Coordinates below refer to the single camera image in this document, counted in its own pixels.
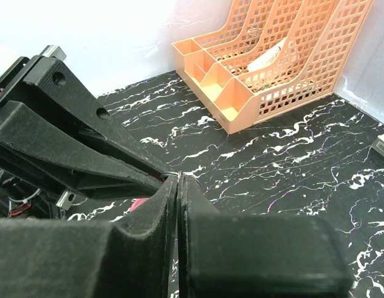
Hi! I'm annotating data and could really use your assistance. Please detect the pink strap keyring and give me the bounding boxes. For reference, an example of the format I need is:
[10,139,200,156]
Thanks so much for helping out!
[129,171,181,212]

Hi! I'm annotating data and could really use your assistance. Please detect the orange plastic file organizer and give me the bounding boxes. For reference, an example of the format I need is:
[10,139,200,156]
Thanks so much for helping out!
[173,0,372,134]

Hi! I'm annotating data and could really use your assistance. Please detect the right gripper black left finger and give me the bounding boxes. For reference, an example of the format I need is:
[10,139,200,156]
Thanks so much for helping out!
[0,176,178,297]

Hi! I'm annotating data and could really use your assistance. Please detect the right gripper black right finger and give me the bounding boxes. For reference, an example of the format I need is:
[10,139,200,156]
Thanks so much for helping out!
[178,174,354,297]

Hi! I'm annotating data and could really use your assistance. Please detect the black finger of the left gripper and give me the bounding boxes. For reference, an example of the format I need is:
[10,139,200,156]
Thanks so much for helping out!
[0,101,163,201]
[22,56,171,177]

